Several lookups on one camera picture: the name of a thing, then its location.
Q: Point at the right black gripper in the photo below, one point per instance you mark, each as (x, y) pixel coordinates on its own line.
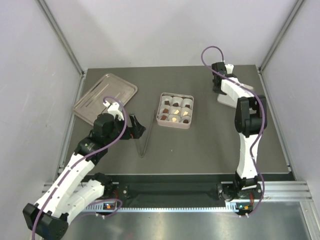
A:
(216, 90)

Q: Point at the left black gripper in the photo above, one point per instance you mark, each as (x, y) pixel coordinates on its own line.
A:
(135, 132)

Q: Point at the metal tongs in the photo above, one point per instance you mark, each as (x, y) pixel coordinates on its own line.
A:
(142, 143)

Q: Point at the brown chocolate cube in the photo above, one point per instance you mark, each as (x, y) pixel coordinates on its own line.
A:
(163, 118)

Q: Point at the silver tin lid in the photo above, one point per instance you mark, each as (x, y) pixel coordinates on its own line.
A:
(232, 93)

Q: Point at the dark chocolate block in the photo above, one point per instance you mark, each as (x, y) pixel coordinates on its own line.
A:
(166, 102)

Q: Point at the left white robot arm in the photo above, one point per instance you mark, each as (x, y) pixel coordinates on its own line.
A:
(52, 214)

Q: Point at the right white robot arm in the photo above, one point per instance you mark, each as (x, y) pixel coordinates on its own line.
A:
(250, 120)

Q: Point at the pink chocolate tin box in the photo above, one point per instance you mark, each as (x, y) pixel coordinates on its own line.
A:
(175, 110)

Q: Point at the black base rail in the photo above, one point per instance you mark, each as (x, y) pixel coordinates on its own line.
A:
(174, 190)

